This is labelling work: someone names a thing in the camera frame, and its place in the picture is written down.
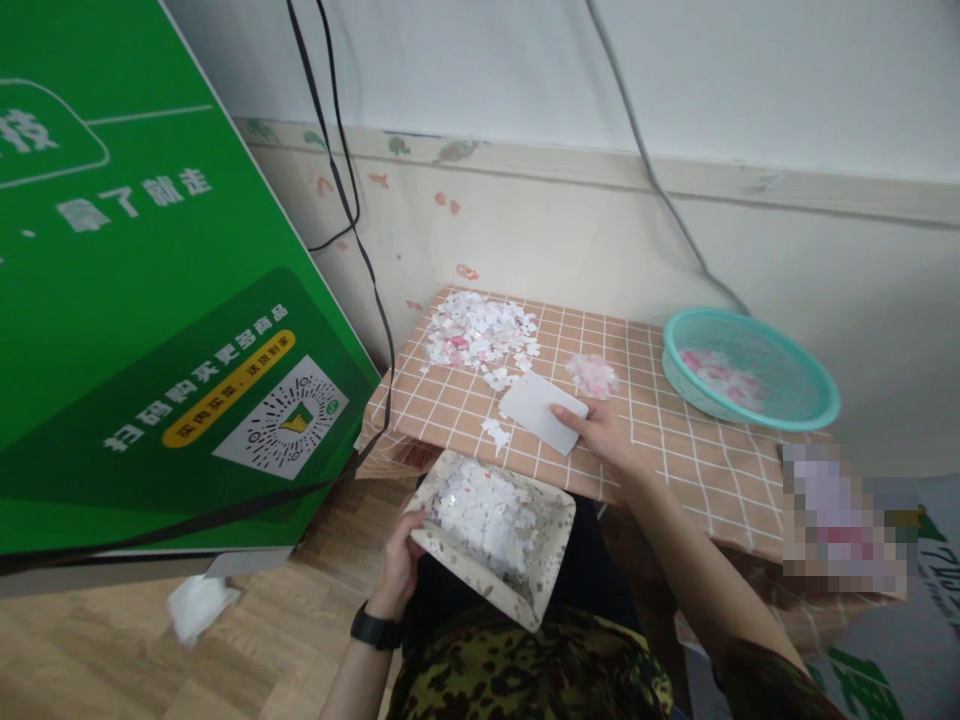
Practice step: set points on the crumpled white tissue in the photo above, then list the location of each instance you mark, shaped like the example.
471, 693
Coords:
199, 609

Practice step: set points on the person's body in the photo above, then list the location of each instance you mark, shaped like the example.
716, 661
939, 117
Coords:
525, 667

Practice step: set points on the small pink paper scrap pile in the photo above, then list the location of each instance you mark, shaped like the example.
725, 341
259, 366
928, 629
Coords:
592, 375

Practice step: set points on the person's right hand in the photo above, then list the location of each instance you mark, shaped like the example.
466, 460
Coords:
606, 435

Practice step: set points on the peach grid tablecloth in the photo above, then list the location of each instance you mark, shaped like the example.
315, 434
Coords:
675, 450

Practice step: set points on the white rectangular card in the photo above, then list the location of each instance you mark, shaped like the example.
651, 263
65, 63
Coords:
544, 412

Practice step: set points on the pile of white paper scraps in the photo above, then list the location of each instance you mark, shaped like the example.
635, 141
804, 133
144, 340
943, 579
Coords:
489, 517

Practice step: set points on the heap of white pink confetti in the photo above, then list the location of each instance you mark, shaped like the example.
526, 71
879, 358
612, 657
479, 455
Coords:
480, 334

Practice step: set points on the pink white scraps in basket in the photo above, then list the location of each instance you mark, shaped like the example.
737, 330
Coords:
724, 379

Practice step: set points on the few white scraps by card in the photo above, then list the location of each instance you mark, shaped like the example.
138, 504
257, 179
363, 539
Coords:
496, 433

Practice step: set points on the person's right thumb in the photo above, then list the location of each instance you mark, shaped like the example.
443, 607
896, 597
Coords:
568, 414

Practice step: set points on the person's left thumb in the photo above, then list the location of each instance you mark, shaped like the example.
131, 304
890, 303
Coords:
413, 525

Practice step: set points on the white green printed sack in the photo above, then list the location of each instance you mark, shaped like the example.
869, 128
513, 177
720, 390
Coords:
885, 630

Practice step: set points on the person's left hand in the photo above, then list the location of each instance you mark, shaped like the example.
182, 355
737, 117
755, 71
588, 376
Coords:
399, 555

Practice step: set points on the teal plastic basket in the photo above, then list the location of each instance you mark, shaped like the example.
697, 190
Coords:
750, 371

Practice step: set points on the beige floral fabric tray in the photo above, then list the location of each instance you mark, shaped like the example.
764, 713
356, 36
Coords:
495, 536

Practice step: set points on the green vending machine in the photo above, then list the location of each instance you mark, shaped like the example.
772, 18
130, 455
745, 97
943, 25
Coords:
142, 300

